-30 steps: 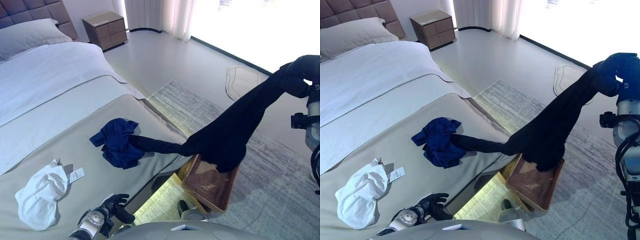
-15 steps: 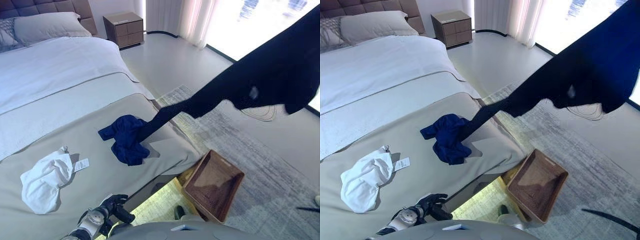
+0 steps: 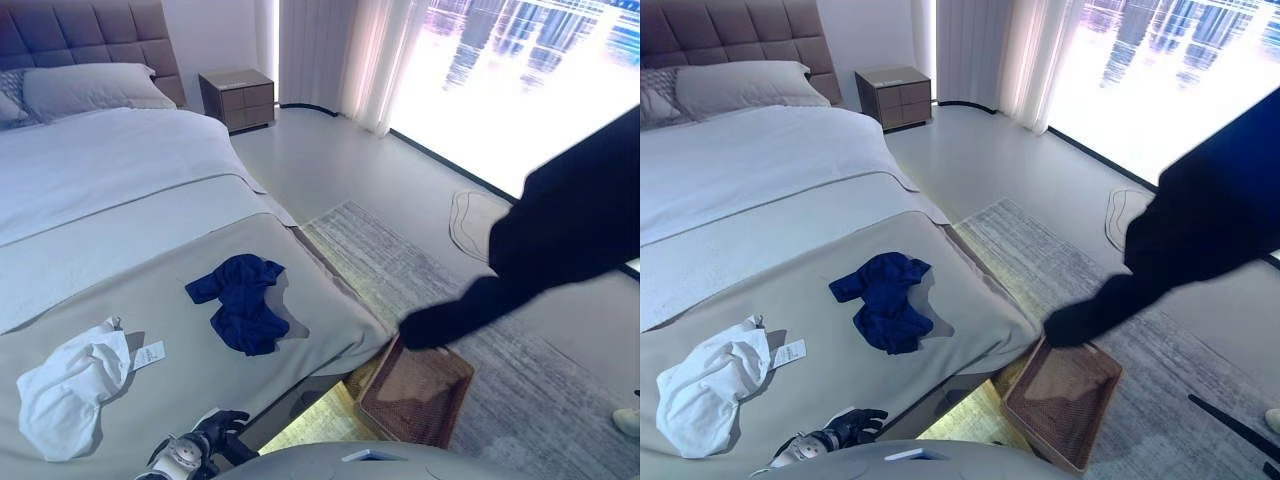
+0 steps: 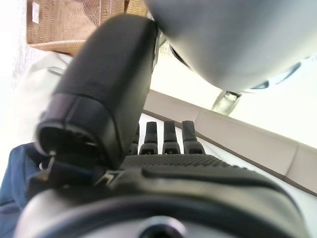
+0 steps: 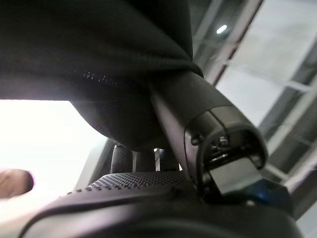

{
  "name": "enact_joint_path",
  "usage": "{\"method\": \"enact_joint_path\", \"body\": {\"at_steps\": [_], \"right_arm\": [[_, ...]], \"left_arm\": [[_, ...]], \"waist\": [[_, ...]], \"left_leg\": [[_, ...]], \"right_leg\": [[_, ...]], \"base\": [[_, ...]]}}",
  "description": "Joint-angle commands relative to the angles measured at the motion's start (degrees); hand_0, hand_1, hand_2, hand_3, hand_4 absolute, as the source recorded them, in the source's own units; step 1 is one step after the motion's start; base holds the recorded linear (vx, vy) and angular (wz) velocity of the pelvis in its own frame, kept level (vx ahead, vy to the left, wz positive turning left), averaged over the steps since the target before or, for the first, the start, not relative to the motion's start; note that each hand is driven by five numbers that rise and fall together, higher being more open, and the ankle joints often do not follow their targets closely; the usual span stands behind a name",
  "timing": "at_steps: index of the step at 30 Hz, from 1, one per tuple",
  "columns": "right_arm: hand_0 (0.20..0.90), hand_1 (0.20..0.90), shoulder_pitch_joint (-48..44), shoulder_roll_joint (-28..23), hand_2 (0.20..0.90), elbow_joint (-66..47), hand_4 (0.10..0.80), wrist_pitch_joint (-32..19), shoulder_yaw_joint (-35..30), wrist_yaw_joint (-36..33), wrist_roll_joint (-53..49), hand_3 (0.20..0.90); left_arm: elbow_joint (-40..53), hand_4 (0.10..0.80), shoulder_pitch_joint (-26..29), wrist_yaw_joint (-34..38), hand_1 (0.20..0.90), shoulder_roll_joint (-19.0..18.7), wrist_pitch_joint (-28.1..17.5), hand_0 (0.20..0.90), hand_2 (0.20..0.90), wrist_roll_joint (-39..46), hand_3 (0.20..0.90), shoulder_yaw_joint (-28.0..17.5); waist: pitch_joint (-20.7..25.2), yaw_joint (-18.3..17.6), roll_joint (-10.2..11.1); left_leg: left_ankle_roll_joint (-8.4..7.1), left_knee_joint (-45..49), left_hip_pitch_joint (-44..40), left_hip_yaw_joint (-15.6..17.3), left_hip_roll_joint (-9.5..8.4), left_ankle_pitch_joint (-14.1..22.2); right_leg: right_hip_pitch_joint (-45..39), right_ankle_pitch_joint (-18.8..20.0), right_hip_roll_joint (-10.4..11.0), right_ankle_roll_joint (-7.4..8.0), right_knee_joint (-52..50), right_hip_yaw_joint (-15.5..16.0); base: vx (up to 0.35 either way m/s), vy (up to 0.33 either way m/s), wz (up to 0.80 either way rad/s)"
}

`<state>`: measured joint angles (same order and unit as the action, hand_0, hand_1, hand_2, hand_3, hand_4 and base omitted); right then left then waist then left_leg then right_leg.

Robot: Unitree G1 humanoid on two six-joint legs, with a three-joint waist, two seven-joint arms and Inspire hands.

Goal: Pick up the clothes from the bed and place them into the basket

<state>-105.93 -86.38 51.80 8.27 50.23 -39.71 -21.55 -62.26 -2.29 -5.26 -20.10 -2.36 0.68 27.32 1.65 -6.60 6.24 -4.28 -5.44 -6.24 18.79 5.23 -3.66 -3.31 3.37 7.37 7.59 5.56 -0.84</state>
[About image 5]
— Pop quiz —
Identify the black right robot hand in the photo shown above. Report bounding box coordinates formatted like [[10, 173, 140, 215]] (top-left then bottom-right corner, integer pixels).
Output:
[[23, 71, 305, 238]]

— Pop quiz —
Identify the black garment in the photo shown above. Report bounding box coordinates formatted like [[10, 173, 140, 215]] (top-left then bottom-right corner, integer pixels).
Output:
[[0, 0, 205, 152]]

